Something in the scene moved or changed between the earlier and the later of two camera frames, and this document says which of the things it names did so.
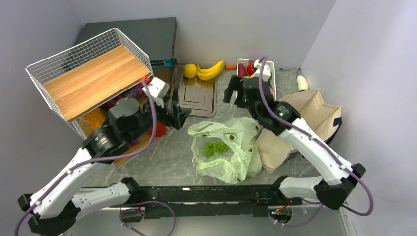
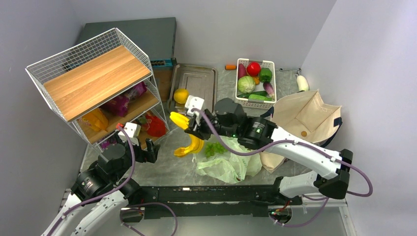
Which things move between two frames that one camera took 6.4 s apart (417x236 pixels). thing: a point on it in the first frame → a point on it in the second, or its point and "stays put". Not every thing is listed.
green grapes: (219, 147) stays put
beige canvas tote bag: (320, 116) stays put
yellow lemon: (190, 70) → (180, 95)
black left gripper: (179, 116) → (151, 154)
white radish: (302, 83) stays put
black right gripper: (234, 85) → (198, 129)
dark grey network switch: (154, 39) stays put
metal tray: (198, 96) stays put
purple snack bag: (136, 92) stays put
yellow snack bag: (92, 121) stays put
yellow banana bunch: (210, 72) → (197, 144)
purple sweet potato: (242, 70) stays put
